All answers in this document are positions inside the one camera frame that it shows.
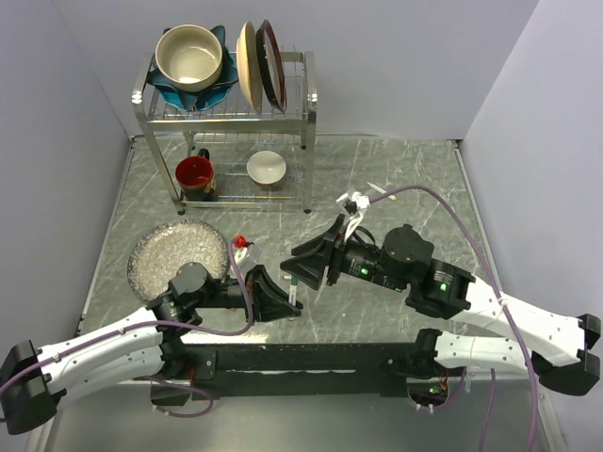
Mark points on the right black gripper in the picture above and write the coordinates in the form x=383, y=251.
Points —
x=310, y=259

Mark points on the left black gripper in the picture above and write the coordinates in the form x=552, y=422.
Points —
x=269, y=301

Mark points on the white pen green tip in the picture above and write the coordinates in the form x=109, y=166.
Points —
x=292, y=294

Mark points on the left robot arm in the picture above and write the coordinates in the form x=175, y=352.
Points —
x=37, y=381

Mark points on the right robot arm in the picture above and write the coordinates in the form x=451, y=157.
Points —
x=524, y=339

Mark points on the white pen yellow tip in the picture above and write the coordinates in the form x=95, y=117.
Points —
x=380, y=190

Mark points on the small white bowl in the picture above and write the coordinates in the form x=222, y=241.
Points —
x=266, y=168

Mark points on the speckled grey plate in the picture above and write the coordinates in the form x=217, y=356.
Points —
x=163, y=250

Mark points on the metal dish rack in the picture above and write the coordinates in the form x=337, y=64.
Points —
x=232, y=132

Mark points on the red and black mug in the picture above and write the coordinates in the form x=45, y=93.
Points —
x=196, y=176

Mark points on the blue scalloped dish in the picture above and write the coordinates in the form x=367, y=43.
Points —
x=200, y=100

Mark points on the black red-rimmed plate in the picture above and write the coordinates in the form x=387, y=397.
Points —
x=271, y=66

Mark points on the cream plate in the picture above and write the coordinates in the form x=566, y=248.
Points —
x=248, y=67

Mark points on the beige ceramic bowl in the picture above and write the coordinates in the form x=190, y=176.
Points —
x=190, y=56

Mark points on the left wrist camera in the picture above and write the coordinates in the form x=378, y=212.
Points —
x=246, y=254

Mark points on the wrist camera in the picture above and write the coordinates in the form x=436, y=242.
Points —
x=246, y=254
x=355, y=204

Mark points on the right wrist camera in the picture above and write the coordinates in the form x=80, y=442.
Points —
x=355, y=204

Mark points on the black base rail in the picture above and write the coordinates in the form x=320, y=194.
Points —
x=230, y=370

